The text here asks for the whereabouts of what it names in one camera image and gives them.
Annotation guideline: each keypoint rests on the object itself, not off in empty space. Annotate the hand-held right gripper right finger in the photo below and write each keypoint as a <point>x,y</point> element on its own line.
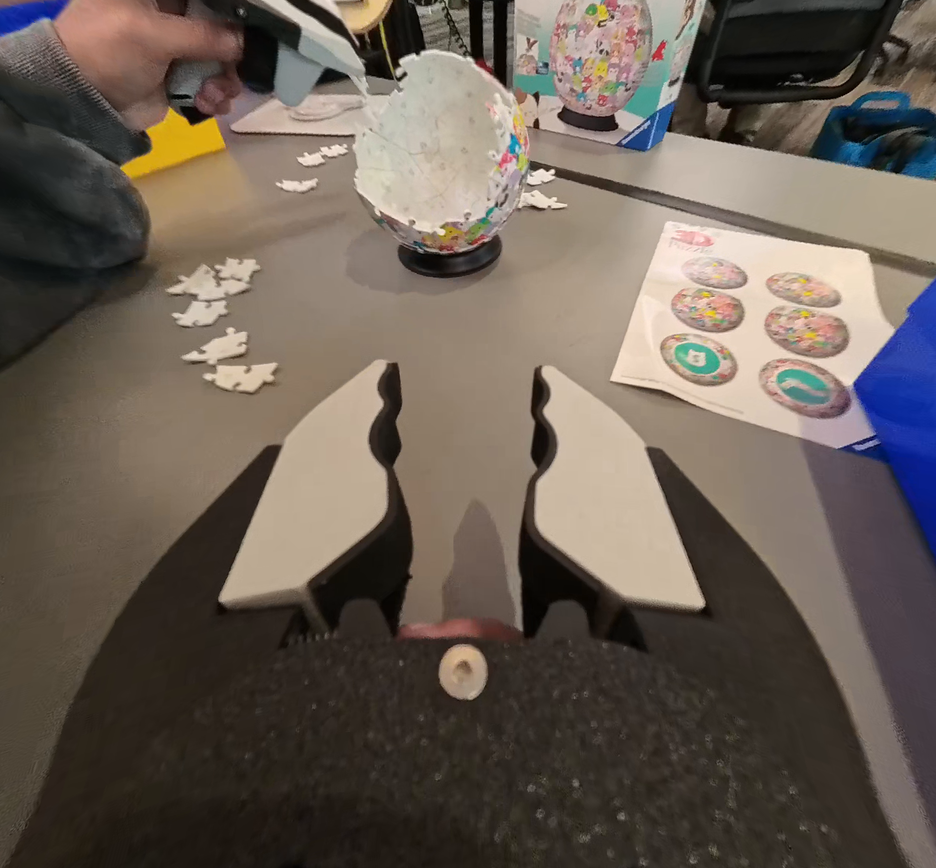
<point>607,517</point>

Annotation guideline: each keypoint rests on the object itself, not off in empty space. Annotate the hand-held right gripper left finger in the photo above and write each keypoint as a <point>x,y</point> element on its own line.
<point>315,517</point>

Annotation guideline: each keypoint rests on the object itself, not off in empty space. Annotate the colourful puzzle ball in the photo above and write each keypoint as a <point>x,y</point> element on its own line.
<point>432,151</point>

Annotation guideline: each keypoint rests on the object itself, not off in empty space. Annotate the person's left forearm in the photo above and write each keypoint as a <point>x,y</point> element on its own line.
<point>66,166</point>

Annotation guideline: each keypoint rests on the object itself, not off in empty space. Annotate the row of white puzzle pieces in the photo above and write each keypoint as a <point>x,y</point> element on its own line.
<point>220,349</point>

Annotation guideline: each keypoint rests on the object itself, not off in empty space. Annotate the white puzzle leaflet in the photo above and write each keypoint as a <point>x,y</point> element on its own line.
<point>746,327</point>

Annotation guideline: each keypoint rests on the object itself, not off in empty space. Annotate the black ball stand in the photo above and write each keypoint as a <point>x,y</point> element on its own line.
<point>451,261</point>

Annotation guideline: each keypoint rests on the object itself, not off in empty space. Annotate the colourful puzzle box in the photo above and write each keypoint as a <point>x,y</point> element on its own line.
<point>614,34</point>

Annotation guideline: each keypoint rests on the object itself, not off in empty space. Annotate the person's left hand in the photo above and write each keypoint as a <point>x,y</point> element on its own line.
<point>125,34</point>

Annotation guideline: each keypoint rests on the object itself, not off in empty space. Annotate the white desk stand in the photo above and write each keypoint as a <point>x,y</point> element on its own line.
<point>293,115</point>

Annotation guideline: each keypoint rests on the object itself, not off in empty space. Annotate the yellow plastic bin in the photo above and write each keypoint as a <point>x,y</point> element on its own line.
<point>176,144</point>

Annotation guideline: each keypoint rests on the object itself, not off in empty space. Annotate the blue plastic bin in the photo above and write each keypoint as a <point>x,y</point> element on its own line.
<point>29,12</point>
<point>907,415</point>

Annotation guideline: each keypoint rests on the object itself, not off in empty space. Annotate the blue fabric bag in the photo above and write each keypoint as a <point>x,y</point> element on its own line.
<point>878,137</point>

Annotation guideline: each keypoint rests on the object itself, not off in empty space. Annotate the black office chair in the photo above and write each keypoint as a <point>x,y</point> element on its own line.
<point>819,5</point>

